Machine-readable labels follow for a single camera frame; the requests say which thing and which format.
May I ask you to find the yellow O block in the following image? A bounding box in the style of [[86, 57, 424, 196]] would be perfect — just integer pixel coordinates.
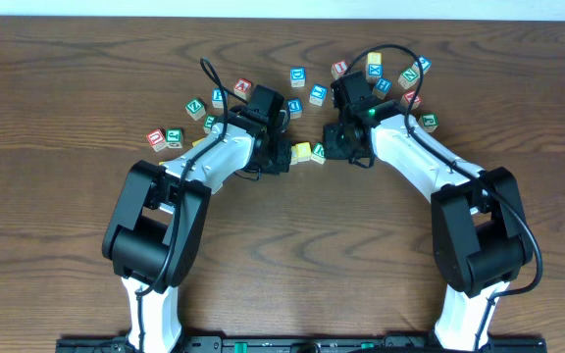
[[295, 142, 312, 163]]

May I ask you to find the green R block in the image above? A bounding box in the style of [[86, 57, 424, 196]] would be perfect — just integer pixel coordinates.
[[311, 142, 326, 164]]

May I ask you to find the yellow C block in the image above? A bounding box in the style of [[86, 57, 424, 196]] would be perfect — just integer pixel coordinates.
[[289, 145, 298, 165]]

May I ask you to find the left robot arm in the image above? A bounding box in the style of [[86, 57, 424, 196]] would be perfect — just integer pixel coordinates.
[[102, 85, 291, 352]]

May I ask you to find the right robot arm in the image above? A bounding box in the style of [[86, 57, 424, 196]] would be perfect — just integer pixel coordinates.
[[324, 72, 541, 352]]

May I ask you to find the blue D block lower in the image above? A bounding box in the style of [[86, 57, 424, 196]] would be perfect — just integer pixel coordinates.
[[287, 98, 303, 120]]

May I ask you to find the blue d block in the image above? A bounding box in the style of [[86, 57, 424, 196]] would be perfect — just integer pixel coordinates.
[[287, 98, 303, 120], [289, 67, 306, 88]]

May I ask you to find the blue H block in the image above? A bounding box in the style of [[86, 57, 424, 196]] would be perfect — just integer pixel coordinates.
[[372, 77, 392, 100]]

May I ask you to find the red I block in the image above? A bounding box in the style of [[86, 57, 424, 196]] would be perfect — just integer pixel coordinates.
[[331, 61, 348, 79]]

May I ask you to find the blue X block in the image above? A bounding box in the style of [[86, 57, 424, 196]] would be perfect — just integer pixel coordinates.
[[366, 64, 383, 84]]

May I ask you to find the green V block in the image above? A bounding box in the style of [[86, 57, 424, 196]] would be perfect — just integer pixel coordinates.
[[203, 115, 216, 133]]

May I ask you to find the red A block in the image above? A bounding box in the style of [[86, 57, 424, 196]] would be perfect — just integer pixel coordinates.
[[233, 78, 253, 101]]

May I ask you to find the red W block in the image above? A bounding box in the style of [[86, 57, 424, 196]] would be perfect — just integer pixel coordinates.
[[400, 90, 422, 110]]

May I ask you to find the yellow K block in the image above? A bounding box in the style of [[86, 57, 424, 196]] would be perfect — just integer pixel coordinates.
[[191, 138, 206, 147]]

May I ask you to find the blue P block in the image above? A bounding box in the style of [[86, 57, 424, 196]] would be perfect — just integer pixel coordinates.
[[211, 88, 228, 109]]

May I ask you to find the blue D block upper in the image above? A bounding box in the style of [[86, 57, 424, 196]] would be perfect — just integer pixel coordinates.
[[289, 67, 306, 88]]

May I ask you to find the yellow block top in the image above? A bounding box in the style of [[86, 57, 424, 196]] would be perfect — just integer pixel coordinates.
[[366, 51, 383, 66]]

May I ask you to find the green N block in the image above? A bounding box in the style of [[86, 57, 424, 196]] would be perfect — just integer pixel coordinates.
[[398, 68, 420, 89]]

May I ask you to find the green Z block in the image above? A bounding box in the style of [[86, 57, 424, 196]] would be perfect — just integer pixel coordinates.
[[185, 98, 206, 121]]

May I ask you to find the green J block left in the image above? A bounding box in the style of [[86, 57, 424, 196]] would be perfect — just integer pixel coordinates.
[[166, 128, 183, 149]]

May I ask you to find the blue 2 block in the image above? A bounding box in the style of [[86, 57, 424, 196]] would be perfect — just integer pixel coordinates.
[[411, 56, 432, 75]]

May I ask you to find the red U block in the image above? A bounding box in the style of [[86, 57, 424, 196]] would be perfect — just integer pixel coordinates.
[[146, 129, 168, 152]]

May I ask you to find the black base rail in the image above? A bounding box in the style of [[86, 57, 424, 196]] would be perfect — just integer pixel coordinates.
[[55, 334, 548, 353]]

